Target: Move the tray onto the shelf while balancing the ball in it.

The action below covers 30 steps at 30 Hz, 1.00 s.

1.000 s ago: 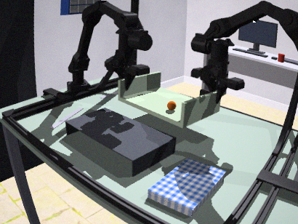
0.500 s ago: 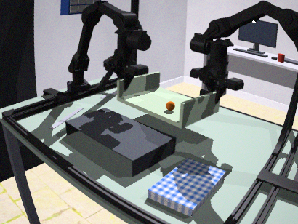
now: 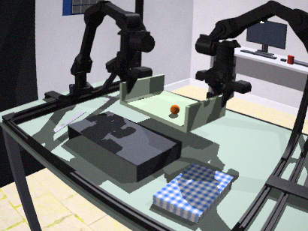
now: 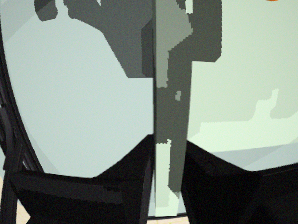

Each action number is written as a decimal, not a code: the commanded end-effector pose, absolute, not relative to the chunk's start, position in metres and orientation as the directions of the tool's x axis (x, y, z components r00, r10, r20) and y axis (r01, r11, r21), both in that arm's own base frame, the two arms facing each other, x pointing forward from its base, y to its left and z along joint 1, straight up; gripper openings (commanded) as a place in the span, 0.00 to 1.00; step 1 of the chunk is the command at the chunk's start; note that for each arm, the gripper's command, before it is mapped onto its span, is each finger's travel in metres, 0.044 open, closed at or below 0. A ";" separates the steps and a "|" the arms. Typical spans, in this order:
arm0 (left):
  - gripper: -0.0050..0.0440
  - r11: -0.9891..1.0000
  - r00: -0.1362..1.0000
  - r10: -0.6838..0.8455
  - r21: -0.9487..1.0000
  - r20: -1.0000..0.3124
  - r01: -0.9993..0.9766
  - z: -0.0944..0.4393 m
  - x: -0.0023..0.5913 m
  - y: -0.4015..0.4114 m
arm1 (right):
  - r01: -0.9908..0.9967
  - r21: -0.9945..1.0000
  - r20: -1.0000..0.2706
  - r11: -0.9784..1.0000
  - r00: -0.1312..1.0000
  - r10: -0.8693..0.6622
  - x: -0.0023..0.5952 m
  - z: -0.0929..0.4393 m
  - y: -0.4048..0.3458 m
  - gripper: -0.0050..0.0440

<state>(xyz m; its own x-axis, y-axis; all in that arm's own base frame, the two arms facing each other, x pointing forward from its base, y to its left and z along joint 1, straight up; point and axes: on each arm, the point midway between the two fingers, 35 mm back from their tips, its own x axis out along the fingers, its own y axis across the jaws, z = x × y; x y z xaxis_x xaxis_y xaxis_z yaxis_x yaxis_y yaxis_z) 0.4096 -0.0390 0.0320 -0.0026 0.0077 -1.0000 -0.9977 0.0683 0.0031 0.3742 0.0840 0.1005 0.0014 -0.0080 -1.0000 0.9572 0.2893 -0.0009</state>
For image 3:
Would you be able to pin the orange ball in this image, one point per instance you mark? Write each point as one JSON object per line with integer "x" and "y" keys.
{"x": 175, "y": 109}

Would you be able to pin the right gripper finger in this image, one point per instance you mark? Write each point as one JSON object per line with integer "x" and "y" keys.
{"x": 129, "y": 82}
{"x": 122, "y": 78}

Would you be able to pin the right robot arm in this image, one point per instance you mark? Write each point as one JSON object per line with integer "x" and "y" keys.
{"x": 134, "y": 37}

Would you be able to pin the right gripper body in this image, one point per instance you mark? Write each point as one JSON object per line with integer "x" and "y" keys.
{"x": 136, "y": 72}

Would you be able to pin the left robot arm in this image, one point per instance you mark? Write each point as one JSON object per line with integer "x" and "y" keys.
{"x": 232, "y": 27}

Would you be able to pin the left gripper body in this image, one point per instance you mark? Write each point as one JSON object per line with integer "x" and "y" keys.
{"x": 239, "y": 86}

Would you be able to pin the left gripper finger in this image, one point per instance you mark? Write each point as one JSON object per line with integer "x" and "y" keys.
{"x": 226, "y": 93}
{"x": 217, "y": 89}

